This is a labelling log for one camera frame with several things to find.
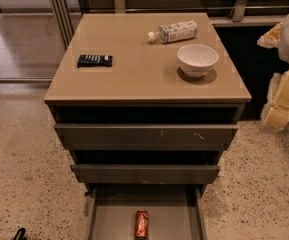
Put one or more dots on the dark blue snack bar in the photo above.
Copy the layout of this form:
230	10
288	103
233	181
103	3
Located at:
94	60

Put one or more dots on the open grey bottom drawer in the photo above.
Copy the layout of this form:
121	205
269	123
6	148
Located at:
174	212

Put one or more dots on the white bowl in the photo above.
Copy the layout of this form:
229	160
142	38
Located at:
197	60

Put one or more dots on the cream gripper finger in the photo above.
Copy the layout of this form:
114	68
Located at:
275	113
271	38

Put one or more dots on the grey middle drawer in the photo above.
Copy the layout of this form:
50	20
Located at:
145	174

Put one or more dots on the plastic bottle with label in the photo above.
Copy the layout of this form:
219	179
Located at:
168	33

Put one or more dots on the black object at floor edge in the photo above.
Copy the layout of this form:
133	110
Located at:
20	234

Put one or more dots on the grey drawer cabinet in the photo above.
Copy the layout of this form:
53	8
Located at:
144	85

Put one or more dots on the red coke can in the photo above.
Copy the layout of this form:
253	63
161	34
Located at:
141	225

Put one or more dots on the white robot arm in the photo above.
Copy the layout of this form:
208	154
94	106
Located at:
283	52

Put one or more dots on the grey top drawer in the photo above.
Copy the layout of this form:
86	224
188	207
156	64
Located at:
143	137

